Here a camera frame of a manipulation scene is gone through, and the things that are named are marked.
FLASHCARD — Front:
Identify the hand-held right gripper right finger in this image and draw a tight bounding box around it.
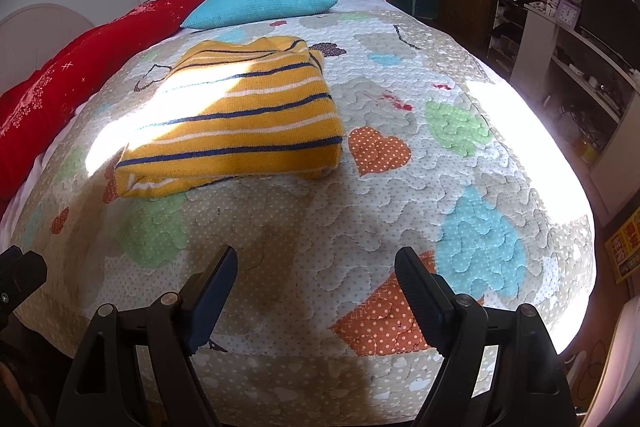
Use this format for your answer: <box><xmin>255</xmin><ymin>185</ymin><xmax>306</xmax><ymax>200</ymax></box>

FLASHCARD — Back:
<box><xmin>394</xmin><ymin>247</ymin><xmax>581</xmax><ymax>427</ymax></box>

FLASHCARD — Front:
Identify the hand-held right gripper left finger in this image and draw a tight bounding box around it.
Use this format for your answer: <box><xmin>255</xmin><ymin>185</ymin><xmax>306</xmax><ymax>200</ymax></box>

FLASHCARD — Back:
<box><xmin>56</xmin><ymin>246</ymin><xmax>238</xmax><ymax>427</ymax></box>

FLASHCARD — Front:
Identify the yellow striped knit sweater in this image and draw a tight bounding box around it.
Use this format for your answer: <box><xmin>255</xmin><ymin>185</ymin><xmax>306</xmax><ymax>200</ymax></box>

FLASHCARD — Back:
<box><xmin>115</xmin><ymin>36</ymin><xmax>346</xmax><ymax>199</ymax></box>

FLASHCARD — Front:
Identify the heart patterned quilt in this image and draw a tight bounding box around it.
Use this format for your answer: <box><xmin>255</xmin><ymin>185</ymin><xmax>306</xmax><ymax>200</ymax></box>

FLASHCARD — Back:
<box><xmin>10</xmin><ymin>0</ymin><xmax>598</xmax><ymax>427</ymax></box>

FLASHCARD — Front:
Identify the yellow printed box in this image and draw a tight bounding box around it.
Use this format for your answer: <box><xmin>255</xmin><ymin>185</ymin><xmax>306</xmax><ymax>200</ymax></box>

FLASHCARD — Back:
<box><xmin>604</xmin><ymin>212</ymin><xmax>640</xmax><ymax>285</ymax></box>

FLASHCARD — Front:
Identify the red pillow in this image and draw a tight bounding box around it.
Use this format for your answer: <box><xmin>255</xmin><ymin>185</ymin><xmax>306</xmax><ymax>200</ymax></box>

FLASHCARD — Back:
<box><xmin>0</xmin><ymin>0</ymin><xmax>217</xmax><ymax>200</ymax></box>

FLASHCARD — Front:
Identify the yellow jar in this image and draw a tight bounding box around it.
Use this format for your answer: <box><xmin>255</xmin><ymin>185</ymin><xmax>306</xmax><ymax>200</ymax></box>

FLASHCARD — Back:
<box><xmin>575</xmin><ymin>137</ymin><xmax>598</xmax><ymax>162</ymax></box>

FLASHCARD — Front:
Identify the beige headboard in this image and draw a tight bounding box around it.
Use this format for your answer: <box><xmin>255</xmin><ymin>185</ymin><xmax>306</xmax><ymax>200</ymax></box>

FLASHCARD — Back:
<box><xmin>0</xmin><ymin>3</ymin><xmax>96</xmax><ymax>95</ymax></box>

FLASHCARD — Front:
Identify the black shoe rack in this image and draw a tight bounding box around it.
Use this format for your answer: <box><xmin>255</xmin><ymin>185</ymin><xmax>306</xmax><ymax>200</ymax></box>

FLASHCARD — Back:
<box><xmin>487</xmin><ymin>0</ymin><xmax>561</xmax><ymax>75</ymax></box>

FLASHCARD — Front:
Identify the beige television cabinet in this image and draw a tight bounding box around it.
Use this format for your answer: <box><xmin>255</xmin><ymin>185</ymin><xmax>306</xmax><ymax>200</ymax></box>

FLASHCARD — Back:
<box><xmin>510</xmin><ymin>2</ymin><xmax>640</xmax><ymax>220</ymax></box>

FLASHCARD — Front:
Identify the purple alarm clock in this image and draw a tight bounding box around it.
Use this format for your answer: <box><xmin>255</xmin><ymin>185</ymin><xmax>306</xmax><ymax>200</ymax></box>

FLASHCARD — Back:
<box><xmin>556</xmin><ymin>0</ymin><xmax>581</xmax><ymax>25</ymax></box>

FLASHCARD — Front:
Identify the black television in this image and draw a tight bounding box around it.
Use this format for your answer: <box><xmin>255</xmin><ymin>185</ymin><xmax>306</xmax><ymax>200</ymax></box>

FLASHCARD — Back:
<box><xmin>575</xmin><ymin>0</ymin><xmax>640</xmax><ymax>58</ymax></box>

